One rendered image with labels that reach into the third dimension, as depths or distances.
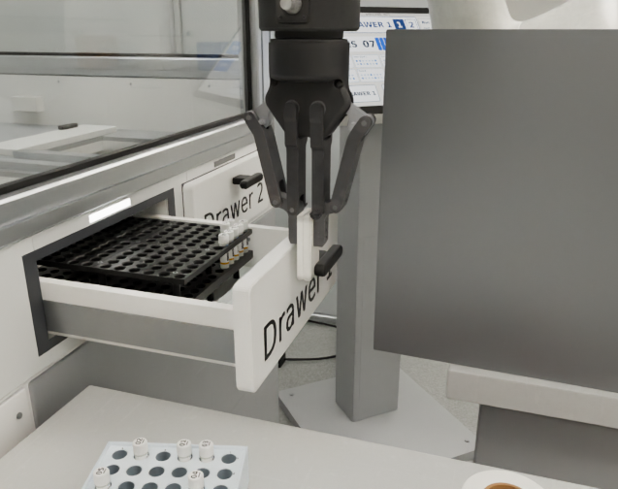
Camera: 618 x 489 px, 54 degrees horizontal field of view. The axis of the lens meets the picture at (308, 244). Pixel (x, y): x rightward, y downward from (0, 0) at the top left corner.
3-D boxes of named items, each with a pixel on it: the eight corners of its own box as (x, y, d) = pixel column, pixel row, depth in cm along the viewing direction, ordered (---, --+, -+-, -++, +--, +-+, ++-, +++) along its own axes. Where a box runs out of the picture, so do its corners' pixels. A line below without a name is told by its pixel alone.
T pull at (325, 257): (342, 254, 69) (342, 244, 68) (324, 278, 62) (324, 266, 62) (312, 251, 70) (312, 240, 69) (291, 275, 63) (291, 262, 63)
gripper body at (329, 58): (250, 35, 53) (253, 141, 56) (342, 36, 51) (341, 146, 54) (279, 35, 60) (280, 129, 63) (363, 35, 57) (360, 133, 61)
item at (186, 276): (252, 233, 77) (251, 229, 77) (184, 284, 62) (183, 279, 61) (239, 232, 78) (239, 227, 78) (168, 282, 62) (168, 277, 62)
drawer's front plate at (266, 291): (337, 280, 82) (338, 203, 79) (253, 396, 56) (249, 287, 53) (324, 278, 83) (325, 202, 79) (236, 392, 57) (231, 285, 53)
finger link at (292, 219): (299, 197, 60) (271, 194, 61) (299, 244, 62) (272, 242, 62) (304, 193, 61) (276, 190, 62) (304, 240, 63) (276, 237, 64)
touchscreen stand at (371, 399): (486, 454, 172) (530, 86, 138) (345, 502, 155) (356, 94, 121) (393, 370, 215) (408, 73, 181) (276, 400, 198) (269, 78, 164)
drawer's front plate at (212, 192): (268, 207, 117) (267, 150, 113) (197, 256, 91) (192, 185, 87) (260, 206, 118) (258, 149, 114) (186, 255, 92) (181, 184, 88)
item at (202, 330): (320, 273, 81) (321, 230, 79) (242, 370, 58) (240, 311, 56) (71, 243, 92) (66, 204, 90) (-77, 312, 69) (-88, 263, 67)
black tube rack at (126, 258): (253, 275, 79) (251, 228, 77) (188, 336, 64) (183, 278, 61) (110, 256, 86) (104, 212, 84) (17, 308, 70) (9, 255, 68)
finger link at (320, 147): (319, 98, 59) (333, 98, 58) (320, 209, 63) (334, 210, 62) (307, 103, 55) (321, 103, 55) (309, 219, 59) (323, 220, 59)
